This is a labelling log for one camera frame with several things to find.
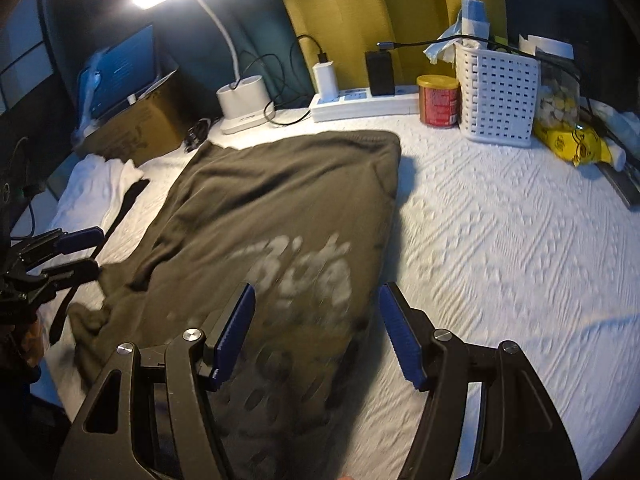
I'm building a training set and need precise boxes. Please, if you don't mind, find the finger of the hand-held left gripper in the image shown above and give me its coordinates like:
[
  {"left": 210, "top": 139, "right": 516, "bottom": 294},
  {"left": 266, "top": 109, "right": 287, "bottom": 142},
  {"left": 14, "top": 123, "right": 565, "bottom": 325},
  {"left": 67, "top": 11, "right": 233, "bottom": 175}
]
[
  {"left": 5, "top": 258, "right": 101, "bottom": 302},
  {"left": 10, "top": 226, "right": 105, "bottom": 262}
]

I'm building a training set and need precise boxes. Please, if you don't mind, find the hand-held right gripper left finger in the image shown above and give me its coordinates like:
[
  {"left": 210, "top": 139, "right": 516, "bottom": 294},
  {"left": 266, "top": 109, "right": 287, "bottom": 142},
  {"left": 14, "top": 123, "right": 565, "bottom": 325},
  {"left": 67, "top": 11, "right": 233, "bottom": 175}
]
[{"left": 52, "top": 282, "right": 257, "bottom": 480}]

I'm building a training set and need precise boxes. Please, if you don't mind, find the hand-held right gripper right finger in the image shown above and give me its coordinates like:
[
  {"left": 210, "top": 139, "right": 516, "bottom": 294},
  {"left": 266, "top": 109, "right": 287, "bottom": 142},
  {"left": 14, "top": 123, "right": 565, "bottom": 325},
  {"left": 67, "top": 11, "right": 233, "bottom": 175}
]
[{"left": 378, "top": 282, "right": 583, "bottom": 480}]

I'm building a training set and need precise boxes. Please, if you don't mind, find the brown t-shirt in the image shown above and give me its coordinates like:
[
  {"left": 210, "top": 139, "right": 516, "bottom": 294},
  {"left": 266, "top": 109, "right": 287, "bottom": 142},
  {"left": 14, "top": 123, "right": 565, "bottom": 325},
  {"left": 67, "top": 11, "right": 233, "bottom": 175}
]
[{"left": 67, "top": 130, "right": 403, "bottom": 480}]

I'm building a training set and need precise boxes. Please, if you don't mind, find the person's left hand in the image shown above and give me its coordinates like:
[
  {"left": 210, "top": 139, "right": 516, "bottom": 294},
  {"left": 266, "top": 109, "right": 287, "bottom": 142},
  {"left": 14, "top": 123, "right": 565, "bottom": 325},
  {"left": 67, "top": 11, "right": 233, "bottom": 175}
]
[{"left": 21, "top": 317, "right": 43, "bottom": 368}]

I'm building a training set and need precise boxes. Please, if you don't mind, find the white garment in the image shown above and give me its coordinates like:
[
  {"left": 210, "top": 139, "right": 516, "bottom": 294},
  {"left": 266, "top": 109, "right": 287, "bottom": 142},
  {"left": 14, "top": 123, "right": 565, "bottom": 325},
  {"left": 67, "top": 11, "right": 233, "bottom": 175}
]
[{"left": 50, "top": 154, "right": 146, "bottom": 242}]

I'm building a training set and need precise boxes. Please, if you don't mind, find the cardboard box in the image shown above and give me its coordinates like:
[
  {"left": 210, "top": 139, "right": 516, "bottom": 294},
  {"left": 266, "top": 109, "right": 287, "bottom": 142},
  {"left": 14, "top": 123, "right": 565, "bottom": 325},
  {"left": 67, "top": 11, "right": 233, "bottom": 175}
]
[{"left": 75, "top": 72, "right": 189, "bottom": 167}]

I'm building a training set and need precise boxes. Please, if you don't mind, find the white textured bedspread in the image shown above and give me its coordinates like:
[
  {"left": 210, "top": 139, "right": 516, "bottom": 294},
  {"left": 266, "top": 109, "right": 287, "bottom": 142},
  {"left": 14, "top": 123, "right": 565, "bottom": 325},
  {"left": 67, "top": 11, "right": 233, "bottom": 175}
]
[{"left": 10, "top": 105, "right": 640, "bottom": 480}]

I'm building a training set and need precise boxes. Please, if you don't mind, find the laptop with blue screen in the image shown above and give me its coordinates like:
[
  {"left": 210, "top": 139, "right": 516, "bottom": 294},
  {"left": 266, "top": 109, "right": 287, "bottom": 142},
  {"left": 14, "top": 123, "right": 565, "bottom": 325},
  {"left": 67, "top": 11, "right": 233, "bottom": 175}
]
[{"left": 77, "top": 22, "right": 181, "bottom": 122}]

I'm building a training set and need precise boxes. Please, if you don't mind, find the white desk lamp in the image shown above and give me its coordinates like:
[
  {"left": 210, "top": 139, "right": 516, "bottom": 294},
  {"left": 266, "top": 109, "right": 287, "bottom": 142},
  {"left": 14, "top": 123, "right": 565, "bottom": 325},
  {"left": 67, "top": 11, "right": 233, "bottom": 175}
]
[{"left": 130, "top": 0, "right": 268, "bottom": 136}]

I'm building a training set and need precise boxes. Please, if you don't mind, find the white power strip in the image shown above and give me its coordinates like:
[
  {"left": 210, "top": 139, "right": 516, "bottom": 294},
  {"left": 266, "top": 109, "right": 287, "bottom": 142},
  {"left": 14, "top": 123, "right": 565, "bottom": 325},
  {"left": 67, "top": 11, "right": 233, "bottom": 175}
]
[{"left": 309, "top": 87, "right": 421, "bottom": 124}]

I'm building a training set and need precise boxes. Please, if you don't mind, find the red can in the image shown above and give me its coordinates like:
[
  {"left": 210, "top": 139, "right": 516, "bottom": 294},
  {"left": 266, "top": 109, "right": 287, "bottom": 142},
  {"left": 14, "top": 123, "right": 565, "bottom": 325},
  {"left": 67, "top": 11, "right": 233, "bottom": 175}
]
[{"left": 416, "top": 75, "right": 461, "bottom": 127}]

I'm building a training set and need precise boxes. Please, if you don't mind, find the yellow snack bag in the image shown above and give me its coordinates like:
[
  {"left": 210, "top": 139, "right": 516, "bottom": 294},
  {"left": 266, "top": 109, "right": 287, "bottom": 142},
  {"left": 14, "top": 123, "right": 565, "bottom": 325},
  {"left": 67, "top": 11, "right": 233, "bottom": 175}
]
[{"left": 532, "top": 120, "right": 622, "bottom": 169}]

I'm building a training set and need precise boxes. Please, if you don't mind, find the white perforated plastic basket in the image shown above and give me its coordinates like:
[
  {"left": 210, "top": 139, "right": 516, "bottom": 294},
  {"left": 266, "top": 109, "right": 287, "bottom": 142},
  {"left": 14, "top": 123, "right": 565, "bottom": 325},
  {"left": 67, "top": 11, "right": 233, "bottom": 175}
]
[{"left": 454, "top": 40, "right": 544, "bottom": 149}]

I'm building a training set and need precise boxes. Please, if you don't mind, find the black charger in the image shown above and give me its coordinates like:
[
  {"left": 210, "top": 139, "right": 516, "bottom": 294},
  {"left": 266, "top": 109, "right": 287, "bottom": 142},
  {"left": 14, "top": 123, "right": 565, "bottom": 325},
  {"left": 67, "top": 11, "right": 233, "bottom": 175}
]
[{"left": 365, "top": 50, "right": 396, "bottom": 97}]

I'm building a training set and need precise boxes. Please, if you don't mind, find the dark smartphone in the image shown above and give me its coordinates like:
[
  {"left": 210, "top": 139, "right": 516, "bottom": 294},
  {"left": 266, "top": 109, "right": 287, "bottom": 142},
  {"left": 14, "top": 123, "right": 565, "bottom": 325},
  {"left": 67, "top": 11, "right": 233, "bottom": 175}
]
[{"left": 600, "top": 162, "right": 640, "bottom": 207}]

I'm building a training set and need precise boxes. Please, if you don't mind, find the white charger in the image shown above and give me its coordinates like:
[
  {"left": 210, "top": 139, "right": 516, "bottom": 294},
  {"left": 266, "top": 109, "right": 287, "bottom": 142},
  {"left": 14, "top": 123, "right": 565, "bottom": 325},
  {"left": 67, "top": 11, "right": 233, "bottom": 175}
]
[{"left": 312, "top": 61, "right": 339, "bottom": 101}]

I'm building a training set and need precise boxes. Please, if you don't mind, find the glass jar with white lid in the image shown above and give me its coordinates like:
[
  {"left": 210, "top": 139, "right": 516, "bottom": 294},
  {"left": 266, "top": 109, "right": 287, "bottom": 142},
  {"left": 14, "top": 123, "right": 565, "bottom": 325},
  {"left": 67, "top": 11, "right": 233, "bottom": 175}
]
[{"left": 520, "top": 34, "right": 584, "bottom": 127}]

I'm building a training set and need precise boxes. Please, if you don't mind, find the white crumpled tissue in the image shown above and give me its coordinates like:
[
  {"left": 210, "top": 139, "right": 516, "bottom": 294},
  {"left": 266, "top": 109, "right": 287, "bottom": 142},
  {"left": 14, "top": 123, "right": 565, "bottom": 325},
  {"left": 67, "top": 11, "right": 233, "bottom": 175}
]
[{"left": 424, "top": 25, "right": 467, "bottom": 66}]

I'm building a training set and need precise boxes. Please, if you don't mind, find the pale printed soft pack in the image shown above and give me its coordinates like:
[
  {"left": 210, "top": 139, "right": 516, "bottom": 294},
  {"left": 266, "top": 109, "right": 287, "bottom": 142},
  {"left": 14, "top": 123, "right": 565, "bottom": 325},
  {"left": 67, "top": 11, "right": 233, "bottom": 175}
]
[{"left": 590, "top": 100, "right": 640, "bottom": 147}]

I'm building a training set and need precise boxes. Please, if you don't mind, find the yellow padded panel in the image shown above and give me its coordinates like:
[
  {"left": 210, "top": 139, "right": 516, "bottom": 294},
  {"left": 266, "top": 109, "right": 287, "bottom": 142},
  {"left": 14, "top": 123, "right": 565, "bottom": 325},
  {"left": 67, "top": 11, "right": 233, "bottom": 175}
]
[{"left": 267, "top": 0, "right": 507, "bottom": 107}]

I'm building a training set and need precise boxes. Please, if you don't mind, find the blue and white container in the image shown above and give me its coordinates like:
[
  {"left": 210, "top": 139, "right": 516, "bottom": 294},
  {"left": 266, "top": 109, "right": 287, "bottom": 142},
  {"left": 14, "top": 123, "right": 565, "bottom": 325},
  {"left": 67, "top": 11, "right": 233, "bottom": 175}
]
[{"left": 460, "top": 0, "right": 494, "bottom": 37}]

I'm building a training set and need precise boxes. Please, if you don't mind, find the black strap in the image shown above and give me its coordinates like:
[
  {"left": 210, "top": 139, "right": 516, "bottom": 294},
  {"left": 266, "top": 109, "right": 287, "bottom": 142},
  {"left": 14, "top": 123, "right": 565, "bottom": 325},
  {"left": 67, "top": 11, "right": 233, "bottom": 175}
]
[{"left": 49, "top": 179, "right": 151, "bottom": 346}]

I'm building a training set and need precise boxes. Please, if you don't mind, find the black coiled cable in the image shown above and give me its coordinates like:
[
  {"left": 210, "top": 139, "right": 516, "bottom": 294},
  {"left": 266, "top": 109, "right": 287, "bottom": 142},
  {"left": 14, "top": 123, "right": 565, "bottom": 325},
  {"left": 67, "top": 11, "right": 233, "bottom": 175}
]
[{"left": 182, "top": 118, "right": 214, "bottom": 154}]

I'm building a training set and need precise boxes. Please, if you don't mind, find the black charger cable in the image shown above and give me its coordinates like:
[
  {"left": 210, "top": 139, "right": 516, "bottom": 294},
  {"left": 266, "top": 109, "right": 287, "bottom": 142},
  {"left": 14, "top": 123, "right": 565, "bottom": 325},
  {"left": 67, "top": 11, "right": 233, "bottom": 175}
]
[{"left": 235, "top": 34, "right": 329, "bottom": 127}]

